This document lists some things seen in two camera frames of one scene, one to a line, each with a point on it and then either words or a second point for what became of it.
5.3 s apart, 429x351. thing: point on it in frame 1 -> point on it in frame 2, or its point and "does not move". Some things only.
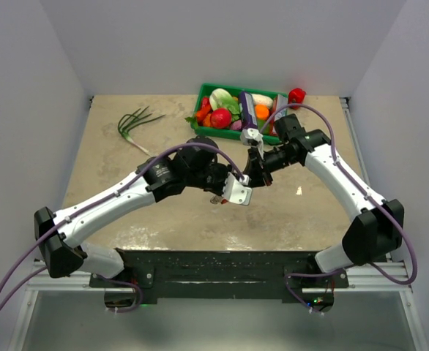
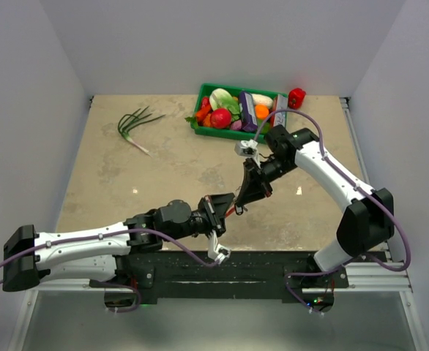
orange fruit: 261,111 does not move
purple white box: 249,120 does not move
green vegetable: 260,125 does not move
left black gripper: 225,171 -> 214,206
